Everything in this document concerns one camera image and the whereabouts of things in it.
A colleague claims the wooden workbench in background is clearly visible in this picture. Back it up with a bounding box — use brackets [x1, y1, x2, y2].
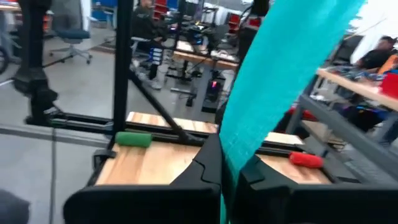
[285, 68, 398, 175]

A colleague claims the person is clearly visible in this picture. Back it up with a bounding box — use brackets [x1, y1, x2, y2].
[130, 0, 169, 91]
[354, 35, 398, 71]

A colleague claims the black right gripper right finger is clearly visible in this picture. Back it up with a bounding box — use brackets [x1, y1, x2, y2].
[232, 154, 398, 224]

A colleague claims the wooden background table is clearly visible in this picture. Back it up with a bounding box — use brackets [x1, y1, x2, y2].
[172, 40, 240, 71]

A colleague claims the blue office chair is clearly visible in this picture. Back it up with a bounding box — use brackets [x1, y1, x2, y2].
[48, 27, 94, 65]

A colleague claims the dark grey bulky object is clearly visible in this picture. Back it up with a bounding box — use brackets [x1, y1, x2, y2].
[0, 189, 30, 224]

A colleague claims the red bag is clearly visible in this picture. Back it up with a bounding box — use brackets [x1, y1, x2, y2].
[285, 105, 318, 122]

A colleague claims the black aluminium rig frame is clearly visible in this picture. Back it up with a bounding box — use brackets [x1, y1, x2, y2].
[12, 0, 358, 187]

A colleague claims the red bandage roll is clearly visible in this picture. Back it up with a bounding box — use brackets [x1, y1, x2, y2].
[288, 151, 325, 169]

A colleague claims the black table clamp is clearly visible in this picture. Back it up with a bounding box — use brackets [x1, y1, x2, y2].
[93, 149, 116, 170]

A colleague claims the small green bandage roll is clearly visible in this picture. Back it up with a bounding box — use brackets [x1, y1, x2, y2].
[114, 131, 153, 148]

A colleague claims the long green elastic bandage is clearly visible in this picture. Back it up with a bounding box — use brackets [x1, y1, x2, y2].
[219, 0, 366, 224]

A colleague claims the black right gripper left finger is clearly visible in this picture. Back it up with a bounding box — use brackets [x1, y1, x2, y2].
[63, 133, 223, 224]

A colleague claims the red bin on workbench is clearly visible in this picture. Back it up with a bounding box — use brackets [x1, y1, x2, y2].
[381, 73, 398, 99]

